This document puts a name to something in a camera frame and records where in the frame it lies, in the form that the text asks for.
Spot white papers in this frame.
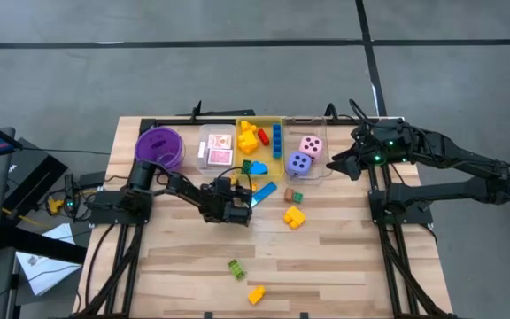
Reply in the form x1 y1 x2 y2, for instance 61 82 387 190
14 222 83 297

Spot large yellow toy block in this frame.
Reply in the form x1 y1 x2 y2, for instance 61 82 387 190
282 205 307 230

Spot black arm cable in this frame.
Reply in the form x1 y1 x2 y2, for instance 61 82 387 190
347 97 374 125
212 166 255 209

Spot yellow connector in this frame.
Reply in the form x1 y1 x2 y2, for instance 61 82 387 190
45 197 65 216

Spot lime green toy block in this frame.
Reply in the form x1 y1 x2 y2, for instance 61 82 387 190
228 258 247 282

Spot purple plastic bucket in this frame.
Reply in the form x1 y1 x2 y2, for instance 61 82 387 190
134 126 187 174

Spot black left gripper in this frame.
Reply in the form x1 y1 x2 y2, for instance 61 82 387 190
201 179 254 228

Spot purple foam die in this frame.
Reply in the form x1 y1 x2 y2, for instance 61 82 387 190
285 151 313 179

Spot pink foam die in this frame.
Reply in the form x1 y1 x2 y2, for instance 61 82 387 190
298 135 325 160

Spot long blue flat block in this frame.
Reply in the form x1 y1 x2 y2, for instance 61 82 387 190
251 181 278 208

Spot black case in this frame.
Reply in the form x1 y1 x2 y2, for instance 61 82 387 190
2 136 69 214

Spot clear plastic bin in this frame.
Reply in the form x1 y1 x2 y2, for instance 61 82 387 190
282 116 329 181

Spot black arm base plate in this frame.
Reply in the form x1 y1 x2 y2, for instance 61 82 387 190
367 189 434 226
87 189 154 226

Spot small clear plastic container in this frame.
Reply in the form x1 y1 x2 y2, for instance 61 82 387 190
196 123 237 175

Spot large blue toy block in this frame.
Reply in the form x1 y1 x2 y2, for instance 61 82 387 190
272 123 282 160

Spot yellow translucent tray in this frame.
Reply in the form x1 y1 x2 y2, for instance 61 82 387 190
234 115 285 179

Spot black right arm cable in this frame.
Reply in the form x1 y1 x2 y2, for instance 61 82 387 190
347 97 374 125

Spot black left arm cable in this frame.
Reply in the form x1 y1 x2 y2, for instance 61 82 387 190
212 166 255 209

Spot black power strip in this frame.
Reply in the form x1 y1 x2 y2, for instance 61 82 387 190
62 174 79 222

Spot red playing card box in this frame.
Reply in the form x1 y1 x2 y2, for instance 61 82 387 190
206 133 233 151
206 148 234 167

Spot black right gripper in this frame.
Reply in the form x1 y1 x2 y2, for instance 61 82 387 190
325 126 389 182

